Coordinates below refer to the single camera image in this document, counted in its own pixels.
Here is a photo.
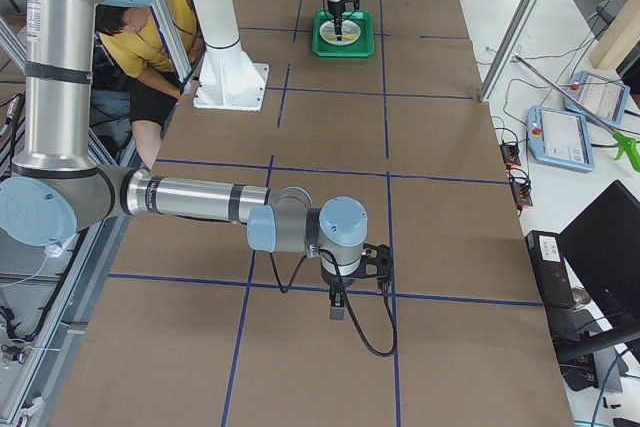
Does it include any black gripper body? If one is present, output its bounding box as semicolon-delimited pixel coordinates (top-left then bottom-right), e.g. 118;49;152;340
321;259;364;292
327;0;346;18

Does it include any yellow plastic spoon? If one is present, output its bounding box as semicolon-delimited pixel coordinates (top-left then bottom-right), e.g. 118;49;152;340
321;33;360;44

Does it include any pale green plastic fork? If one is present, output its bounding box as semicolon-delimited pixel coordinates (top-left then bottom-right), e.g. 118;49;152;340
329;21;360;32

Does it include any white round plate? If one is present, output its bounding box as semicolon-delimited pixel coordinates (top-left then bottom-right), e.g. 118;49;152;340
319;21;362;47

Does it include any green plastic tray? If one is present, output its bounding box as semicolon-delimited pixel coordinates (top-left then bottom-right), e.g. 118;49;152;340
312;10;375;58

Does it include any brown paper table cover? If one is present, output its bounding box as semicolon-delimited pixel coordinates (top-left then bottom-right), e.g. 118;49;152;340
48;0;576;427

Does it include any person in yellow shirt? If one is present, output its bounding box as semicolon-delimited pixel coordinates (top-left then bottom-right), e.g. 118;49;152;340
95;0;203;168

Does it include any black desktop box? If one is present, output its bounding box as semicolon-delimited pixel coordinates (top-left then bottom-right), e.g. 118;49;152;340
525;230;576;309

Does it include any near blue teach pendant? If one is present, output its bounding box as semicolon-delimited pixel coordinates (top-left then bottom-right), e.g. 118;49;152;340
526;106;595;172

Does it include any blue teach pendant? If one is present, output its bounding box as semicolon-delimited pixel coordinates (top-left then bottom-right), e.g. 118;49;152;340
565;71;630;127
526;106;595;172

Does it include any black monitor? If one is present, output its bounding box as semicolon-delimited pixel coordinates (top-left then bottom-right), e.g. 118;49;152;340
556;180;639;362

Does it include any far blue teach pendant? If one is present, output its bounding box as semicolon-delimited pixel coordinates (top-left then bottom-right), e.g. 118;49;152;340
565;71;630;127

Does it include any metal reacher grabber tool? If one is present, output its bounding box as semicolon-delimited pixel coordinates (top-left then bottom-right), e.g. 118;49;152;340
513;55;640;172

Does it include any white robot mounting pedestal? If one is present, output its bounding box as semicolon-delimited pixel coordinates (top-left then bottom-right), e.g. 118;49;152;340
192;0;269;112

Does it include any aluminium frame post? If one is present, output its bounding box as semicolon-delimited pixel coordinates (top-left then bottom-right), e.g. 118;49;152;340
479;0;540;102

